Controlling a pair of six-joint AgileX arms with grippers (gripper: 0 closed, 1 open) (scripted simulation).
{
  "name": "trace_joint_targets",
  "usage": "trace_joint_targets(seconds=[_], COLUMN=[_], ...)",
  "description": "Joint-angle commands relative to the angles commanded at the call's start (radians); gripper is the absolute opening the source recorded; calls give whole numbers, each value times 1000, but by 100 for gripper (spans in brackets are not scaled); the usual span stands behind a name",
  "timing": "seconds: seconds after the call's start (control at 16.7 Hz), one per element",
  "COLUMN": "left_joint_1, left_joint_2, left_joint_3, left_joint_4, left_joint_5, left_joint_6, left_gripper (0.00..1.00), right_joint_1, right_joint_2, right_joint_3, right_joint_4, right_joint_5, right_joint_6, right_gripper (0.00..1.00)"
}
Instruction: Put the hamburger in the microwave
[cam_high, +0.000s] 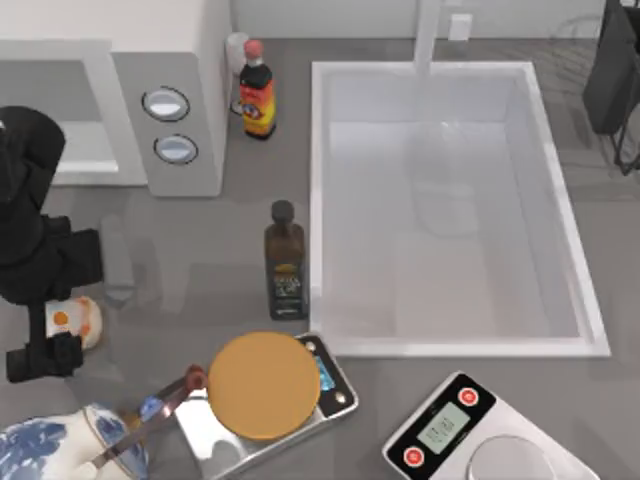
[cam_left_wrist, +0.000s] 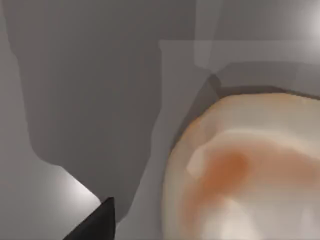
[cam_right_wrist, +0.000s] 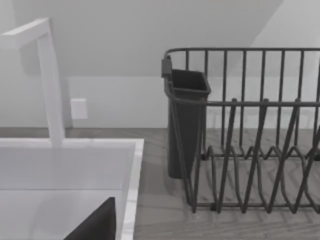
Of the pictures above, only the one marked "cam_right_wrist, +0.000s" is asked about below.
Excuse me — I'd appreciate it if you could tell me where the white wall plate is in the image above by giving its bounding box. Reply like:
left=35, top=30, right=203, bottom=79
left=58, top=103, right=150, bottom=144
left=70, top=98, right=89, bottom=120

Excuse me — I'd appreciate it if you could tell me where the dark grey wire dish rack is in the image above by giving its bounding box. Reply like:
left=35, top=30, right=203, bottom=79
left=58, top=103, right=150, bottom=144
left=161, top=47, right=320, bottom=215

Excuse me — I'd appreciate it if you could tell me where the white sink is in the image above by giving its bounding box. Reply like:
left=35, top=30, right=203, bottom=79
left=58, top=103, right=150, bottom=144
left=0, top=138, right=145, bottom=240

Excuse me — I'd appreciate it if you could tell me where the tall white tap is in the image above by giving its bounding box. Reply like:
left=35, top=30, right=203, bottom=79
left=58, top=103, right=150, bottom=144
left=0, top=17, right=66, bottom=148

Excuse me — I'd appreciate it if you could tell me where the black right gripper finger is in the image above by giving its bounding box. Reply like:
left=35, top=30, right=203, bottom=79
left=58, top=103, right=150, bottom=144
left=63, top=196, right=117, bottom=240

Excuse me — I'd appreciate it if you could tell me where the dark grey utensil cup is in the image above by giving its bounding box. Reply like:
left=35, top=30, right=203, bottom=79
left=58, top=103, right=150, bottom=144
left=166, top=69, right=212, bottom=179

